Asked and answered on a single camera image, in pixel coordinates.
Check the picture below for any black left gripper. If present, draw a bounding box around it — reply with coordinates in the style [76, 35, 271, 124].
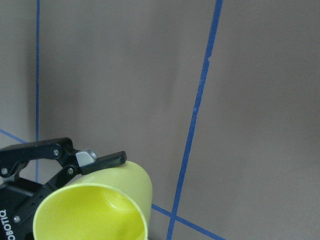
[0, 137, 127, 240]

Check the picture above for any brown paper table mat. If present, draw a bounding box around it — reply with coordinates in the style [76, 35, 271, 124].
[0, 0, 320, 240]

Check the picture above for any yellow plastic cup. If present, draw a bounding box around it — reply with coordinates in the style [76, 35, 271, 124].
[33, 161, 153, 240]

